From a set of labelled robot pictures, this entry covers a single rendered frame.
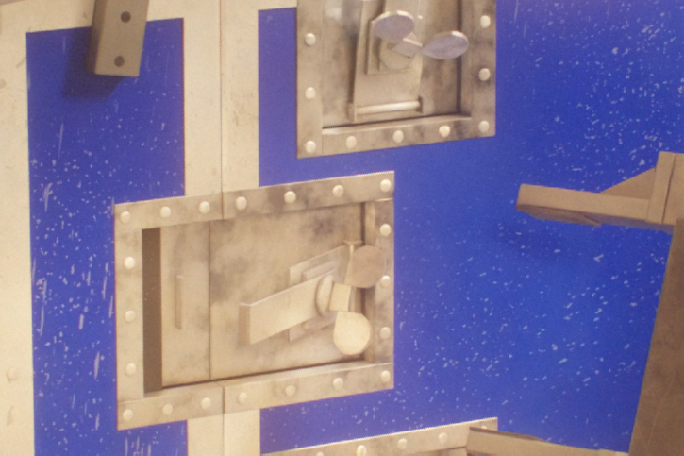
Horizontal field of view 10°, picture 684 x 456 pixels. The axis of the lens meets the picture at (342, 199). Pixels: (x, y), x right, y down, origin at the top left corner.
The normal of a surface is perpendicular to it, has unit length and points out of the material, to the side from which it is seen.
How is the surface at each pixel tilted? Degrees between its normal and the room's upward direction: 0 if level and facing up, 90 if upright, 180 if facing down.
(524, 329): 90
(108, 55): 90
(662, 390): 66
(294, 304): 90
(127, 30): 90
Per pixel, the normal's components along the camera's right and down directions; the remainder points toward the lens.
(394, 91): 0.47, 0.37
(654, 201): -0.50, -0.22
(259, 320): 0.86, 0.11
